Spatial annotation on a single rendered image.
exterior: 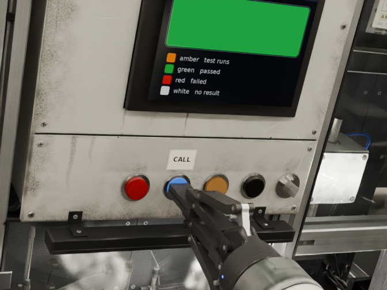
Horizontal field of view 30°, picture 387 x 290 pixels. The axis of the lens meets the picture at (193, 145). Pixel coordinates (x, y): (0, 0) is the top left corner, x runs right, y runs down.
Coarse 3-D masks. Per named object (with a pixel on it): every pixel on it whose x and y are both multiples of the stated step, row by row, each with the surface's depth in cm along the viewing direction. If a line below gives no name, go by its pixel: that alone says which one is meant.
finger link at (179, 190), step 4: (172, 184) 96; (176, 184) 96; (180, 184) 97; (184, 184) 97; (188, 184) 97; (172, 188) 95; (176, 188) 95; (180, 188) 96; (184, 188) 96; (188, 188) 96; (192, 188) 96; (172, 192) 95; (176, 192) 94; (180, 192) 94; (184, 192) 95; (176, 196) 94; (180, 196) 93; (184, 196) 93; (180, 200) 93; (184, 200) 92; (188, 200) 93; (184, 204) 92; (188, 204) 92; (188, 208) 91; (192, 208) 91; (188, 212) 91; (192, 212) 91
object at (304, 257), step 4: (292, 256) 139; (296, 256) 140; (300, 256) 140; (304, 256) 141; (308, 256) 141; (312, 256) 142; (316, 256) 142; (320, 256) 143; (324, 256) 143; (296, 260) 140
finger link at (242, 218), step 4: (244, 204) 82; (244, 208) 81; (248, 208) 82; (244, 212) 81; (248, 212) 82; (232, 216) 82; (236, 216) 82; (240, 216) 82; (244, 216) 81; (248, 216) 82; (236, 220) 82; (240, 220) 82; (244, 220) 81; (248, 220) 81; (240, 224) 82; (244, 224) 81; (248, 224) 81; (248, 228) 81; (248, 232) 81
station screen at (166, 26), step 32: (256, 0) 89; (288, 0) 90; (160, 32) 85; (160, 64) 87; (192, 64) 89; (224, 64) 90; (256, 64) 92; (288, 64) 94; (160, 96) 89; (192, 96) 90; (224, 96) 92; (256, 96) 94; (288, 96) 97
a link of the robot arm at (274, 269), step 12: (264, 264) 74; (276, 264) 75; (288, 264) 75; (252, 276) 74; (264, 276) 73; (276, 276) 72; (288, 276) 72; (300, 276) 72; (240, 288) 74; (252, 288) 73; (264, 288) 72; (276, 288) 71
